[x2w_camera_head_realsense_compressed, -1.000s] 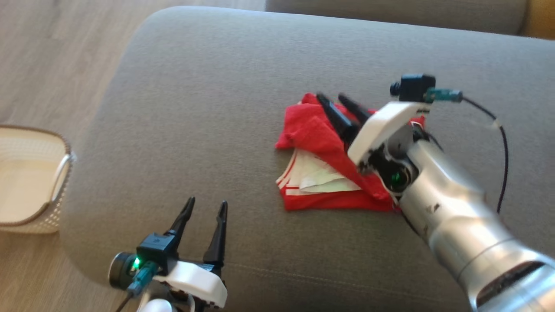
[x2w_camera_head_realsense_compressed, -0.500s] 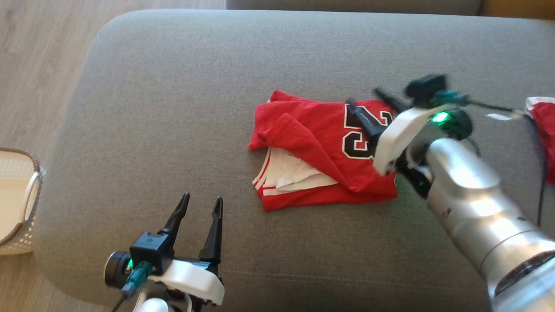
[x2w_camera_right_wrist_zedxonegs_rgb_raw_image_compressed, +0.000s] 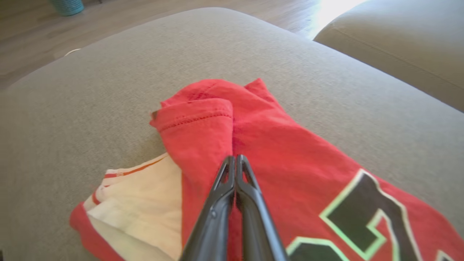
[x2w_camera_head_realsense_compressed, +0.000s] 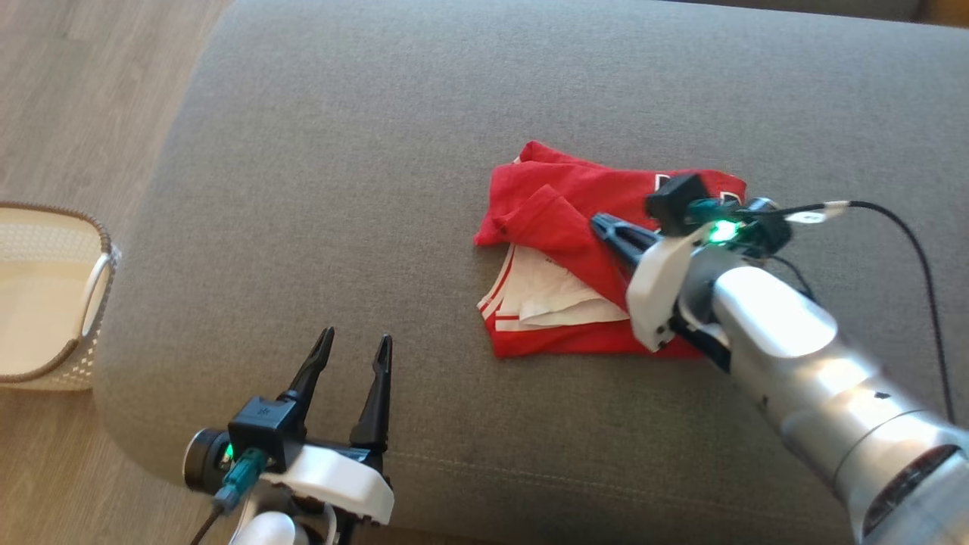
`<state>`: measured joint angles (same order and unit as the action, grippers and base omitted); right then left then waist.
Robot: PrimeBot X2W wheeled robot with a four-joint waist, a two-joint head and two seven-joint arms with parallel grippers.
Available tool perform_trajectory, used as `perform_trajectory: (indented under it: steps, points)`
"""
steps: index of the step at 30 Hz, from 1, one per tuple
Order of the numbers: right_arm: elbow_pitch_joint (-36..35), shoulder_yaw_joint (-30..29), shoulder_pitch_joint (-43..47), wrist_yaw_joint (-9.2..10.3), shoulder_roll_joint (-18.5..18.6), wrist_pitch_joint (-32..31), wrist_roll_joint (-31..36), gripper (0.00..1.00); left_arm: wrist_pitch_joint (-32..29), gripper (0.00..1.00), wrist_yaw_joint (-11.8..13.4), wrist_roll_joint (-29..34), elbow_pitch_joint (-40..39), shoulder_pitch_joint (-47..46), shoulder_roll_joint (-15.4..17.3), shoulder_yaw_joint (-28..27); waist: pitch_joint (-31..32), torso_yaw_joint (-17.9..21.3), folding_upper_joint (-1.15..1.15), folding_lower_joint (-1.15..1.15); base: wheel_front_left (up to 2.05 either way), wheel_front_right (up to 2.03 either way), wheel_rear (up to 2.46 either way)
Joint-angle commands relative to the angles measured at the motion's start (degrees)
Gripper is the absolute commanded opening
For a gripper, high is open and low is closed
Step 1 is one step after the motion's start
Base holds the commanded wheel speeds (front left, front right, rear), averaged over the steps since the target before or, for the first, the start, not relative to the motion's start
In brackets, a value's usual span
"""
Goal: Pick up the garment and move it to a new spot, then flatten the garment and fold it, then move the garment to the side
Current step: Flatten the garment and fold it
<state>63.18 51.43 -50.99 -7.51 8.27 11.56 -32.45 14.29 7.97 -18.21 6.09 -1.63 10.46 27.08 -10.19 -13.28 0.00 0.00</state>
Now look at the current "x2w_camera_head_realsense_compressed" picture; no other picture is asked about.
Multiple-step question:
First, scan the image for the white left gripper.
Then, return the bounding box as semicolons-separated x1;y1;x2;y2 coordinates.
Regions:
183;326;396;528

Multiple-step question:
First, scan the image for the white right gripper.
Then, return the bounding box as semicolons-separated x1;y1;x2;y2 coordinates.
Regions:
590;213;794;353

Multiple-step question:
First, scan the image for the red white-sleeved t-shirt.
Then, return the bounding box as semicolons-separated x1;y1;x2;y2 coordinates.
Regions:
473;140;750;360

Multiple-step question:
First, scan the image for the grey sofa seat cushion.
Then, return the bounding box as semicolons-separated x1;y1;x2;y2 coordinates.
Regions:
92;0;969;545

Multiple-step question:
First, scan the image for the grey sofa back cushion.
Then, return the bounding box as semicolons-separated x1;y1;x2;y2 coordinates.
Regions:
665;0;926;23

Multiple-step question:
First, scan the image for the white woven laundry basket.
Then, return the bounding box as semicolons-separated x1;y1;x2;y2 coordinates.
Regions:
0;201;123;393

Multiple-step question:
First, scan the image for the black cable with teal plug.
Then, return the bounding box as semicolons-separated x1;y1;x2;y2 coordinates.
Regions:
188;447;271;545
687;197;957;426

